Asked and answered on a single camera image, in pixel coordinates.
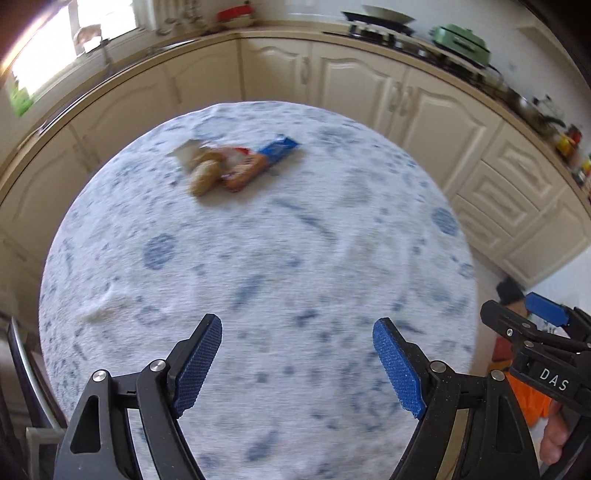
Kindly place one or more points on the steel tube chair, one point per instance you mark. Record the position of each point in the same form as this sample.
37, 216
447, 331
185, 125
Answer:
32, 378

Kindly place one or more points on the green plastic item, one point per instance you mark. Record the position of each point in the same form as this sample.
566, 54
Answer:
22, 99

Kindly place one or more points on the blue white floral tablecloth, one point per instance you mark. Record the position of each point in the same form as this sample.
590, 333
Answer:
277, 258

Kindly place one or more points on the row of condiment bottles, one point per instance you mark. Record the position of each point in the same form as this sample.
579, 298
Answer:
575, 152

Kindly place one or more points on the hanging kitchen utensils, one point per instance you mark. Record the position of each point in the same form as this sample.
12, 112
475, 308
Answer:
180, 16

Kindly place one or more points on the small brown white object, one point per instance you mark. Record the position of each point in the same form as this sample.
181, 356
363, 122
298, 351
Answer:
88, 36

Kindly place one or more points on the black cloth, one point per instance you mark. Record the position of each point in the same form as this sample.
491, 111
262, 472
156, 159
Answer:
510, 290

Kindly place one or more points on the steel frying pan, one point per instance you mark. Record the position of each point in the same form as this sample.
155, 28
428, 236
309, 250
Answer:
535, 108

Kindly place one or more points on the black gas stove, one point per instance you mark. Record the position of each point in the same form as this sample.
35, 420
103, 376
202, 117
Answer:
415, 48

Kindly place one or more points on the blue snack wrapper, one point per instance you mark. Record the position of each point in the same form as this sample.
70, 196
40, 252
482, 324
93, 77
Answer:
279, 148

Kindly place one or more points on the red lidded bowl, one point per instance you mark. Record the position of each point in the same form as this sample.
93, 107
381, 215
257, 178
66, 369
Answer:
235, 14

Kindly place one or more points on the white torn wrapper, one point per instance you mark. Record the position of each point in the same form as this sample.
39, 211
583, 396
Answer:
184, 152

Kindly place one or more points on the red snack wrapper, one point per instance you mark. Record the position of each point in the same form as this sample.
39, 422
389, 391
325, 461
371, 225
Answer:
242, 170

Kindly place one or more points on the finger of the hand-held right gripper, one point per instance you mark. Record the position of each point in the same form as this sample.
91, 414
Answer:
508, 323
547, 307

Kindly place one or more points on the green electric pot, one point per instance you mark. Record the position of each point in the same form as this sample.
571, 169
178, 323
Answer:
459, 44

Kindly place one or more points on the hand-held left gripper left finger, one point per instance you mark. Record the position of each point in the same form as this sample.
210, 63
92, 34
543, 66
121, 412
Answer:
198, 364

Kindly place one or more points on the kitchen window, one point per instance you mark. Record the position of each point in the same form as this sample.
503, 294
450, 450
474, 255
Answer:
46, 64

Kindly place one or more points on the orange plastic bag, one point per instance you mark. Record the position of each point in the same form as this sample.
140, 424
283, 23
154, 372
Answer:
531, 401

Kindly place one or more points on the white tissue scrap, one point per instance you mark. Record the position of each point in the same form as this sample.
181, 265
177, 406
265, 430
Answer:
104, 311

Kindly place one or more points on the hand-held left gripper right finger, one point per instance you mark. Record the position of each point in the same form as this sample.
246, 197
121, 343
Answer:
401, 369

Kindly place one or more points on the steel faucet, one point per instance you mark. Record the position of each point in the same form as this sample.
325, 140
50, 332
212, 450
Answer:
107, 53

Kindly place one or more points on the person's right hand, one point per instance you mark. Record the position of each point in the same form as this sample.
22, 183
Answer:
556, 434

